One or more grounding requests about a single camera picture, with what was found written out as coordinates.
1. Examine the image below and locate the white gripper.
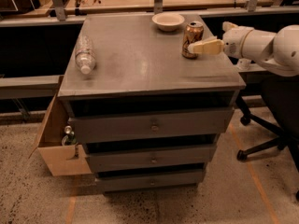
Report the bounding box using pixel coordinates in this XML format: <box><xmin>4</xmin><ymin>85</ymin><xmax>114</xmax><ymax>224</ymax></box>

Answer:
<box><xmin>188</xmin><ymin>21</ymin><xmax>253</xmax><ymax>59</ymax></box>

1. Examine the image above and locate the orange soda can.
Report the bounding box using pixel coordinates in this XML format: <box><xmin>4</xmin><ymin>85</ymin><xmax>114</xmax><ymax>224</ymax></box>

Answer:
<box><xmin>181</xmin><ymin>21</ymin><xmax>204</xmax><ymax>59</ymax></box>

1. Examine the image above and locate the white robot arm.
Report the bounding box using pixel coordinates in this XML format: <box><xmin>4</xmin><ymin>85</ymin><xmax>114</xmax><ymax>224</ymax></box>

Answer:
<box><xmin>188</xmin><ymin>21</ymin><xmax>299</xmax><ymax>77</ymax></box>

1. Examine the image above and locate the hand sanitizer pump bottle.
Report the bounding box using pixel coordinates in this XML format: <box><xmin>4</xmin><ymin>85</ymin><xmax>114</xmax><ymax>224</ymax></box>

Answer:
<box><xmin>236</xmin><ymin>58</ymin><xmax>251</xmax><ymax>71</ymax></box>

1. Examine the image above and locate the clear plastic water bottle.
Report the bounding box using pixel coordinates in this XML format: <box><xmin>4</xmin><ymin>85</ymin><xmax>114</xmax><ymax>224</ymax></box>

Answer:
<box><xmin>75</xmin><ymin>35</ymin><xmax>96</xmax><ymax>75</ymax></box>

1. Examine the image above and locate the can inside cardboard box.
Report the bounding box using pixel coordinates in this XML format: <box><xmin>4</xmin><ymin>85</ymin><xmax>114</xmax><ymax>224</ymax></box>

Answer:
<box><xmin>62</xmin><ymin>125</ymin><xmax>77</xmax><ymax>146</ymax></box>

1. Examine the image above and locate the white ceramic bowl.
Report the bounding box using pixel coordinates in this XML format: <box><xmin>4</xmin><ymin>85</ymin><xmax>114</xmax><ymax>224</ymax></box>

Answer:
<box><xmin>152</xmin><ymin>13</ymin><xmax>185</xmax><ymax>32</ymax></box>

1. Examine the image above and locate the black office chair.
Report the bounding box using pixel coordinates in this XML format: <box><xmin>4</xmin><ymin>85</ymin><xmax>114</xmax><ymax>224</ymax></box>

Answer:
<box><xmin>235</xmin><ymin>75</ymin><xmax>299</xmax><ymax>201</ymax></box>

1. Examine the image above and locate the grey drawer cabinet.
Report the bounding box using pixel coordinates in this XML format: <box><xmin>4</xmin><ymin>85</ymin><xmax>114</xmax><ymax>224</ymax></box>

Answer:
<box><xmin>58</xmin><ymin>14</ymin><xmax>245</xmax><ymax>192</ymax></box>

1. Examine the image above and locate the cardboard box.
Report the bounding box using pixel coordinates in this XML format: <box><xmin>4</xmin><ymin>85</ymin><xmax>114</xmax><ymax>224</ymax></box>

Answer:
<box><xmin>28</xmin><ymin>75</ymin><xmax>93</xmax><ymax>177</ymax></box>

